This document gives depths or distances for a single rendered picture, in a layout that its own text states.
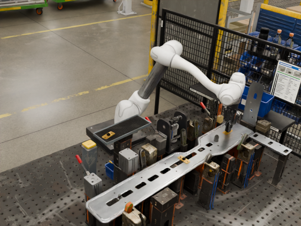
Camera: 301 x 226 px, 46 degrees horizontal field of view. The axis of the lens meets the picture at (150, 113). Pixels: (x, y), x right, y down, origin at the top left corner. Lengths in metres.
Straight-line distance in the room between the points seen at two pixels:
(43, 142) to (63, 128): 0.36
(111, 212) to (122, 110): 1.07
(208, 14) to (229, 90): 2.32
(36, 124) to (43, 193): 2.12
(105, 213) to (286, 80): 1.70
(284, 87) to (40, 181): 1.92
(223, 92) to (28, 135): 2.71
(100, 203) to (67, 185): 0.61
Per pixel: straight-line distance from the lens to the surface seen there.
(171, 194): 2.03
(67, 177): 2.63
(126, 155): 2.13
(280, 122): 2.89
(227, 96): 2.25
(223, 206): 2.50
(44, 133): 4.39
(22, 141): 4.31
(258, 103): 2.74
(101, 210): 1.96
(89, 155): 2.15
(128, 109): 2.81
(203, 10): 4.54
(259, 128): 2.77
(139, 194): 2.05
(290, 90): 2.91
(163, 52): 2.53
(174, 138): 2.47
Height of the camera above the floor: 2.40
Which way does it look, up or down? 30 degrees down
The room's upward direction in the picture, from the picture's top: 4 degrees clockwise
